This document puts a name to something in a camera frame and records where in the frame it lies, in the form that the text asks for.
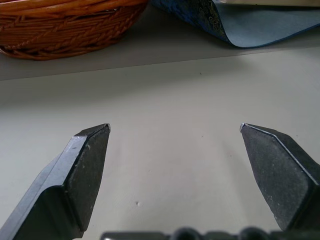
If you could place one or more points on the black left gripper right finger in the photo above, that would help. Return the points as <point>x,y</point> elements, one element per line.
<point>282,180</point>

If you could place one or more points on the brown wicker basket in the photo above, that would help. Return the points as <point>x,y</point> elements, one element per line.
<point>60,27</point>

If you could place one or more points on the blue patterned cloth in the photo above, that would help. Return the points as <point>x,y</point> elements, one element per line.
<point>250,25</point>

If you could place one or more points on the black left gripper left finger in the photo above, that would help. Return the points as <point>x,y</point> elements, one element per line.
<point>62,185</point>

